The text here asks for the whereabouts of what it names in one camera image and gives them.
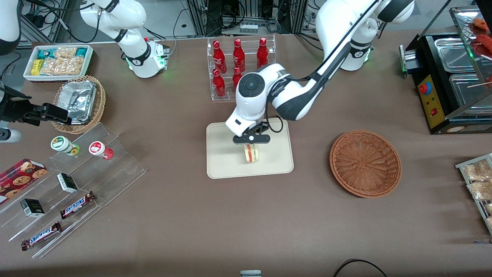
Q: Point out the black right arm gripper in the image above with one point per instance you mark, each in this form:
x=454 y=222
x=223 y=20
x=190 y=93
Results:
x=14 y=109

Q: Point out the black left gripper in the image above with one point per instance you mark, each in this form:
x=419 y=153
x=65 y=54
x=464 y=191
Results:
x=258 y=129

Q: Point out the plastic-wrapped triangle sandwich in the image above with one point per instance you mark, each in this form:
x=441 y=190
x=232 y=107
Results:
x=251 y=153

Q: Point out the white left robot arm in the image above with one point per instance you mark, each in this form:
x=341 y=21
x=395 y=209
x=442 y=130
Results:
x=330 y=23

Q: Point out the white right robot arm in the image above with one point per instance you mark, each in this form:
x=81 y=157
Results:
x=134 y=15

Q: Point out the cream plastic serving tray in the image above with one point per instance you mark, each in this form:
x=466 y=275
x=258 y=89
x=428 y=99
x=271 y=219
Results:
x=226 y=161

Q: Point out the oval wicker basket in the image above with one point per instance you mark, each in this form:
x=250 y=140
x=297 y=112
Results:
x=100 y=104

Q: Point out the round brown wicker basket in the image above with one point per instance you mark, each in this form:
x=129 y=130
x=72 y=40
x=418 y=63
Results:
x=365 y=163

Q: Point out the silver foil container stack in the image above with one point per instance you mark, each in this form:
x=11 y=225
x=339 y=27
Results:
x=78 y=100

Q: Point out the cup with green lid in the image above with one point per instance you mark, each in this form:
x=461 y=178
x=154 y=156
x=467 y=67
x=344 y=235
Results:
x=61 y=144

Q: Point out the white rectangular snack bin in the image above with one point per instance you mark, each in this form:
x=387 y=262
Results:
x=29 y=76

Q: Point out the clear bag of crackers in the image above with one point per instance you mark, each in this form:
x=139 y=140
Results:
x=61 y=66
x=66 y=52

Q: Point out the yellow snack packet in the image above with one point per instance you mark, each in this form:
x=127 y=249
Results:
x=35 y=67

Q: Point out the cup with red lid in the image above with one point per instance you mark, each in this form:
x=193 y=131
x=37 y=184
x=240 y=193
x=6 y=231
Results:
x=98 y=148

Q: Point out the teal snack packet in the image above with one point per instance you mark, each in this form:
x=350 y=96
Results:
x=44 y=54

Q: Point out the red cola bottle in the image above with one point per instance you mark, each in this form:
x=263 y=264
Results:
x=262 y=54
x=219 y=57
x=236 y=79
x=219 y=85
x=238 y=55

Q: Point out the small black box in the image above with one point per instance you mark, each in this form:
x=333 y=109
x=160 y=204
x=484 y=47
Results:
x=32 y=207
x=67 y=182

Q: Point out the red cookie box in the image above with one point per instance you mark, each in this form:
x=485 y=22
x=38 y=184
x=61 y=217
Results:
x=19 y=179

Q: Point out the clear acrylic stepped display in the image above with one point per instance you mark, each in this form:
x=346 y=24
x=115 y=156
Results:
x=115 y=169

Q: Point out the Snickers chocolate bar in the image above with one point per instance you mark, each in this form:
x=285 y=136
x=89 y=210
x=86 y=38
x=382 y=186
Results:
x=77 y=205
x=40 y=236

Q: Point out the clear acrylic bottle rack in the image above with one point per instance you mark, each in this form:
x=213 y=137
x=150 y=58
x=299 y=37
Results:
x=250 y=40

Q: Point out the white power strip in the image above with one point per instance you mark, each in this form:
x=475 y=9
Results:
x=248 y=27

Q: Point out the grey white cylinder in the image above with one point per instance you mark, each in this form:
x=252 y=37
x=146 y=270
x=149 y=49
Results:
x=250 y=274

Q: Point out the black food warmer yellow panel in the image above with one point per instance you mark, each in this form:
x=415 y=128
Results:
x=432 y=104

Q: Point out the steel warmer pan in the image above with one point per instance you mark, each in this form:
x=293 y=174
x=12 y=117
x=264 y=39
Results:
x=453 y=54
x=467 y=90

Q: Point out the bagged bread in clear wrap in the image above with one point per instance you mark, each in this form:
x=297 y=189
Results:
x=489 y=223
x=476 y=170
x=489 y=208
x=480 y=190

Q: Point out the red sausage on skewer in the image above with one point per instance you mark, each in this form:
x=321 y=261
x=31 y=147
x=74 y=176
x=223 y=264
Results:
x=481 y=24
x=485 y=44

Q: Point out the blue flat strip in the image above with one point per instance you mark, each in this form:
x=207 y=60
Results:
x=483 y=242

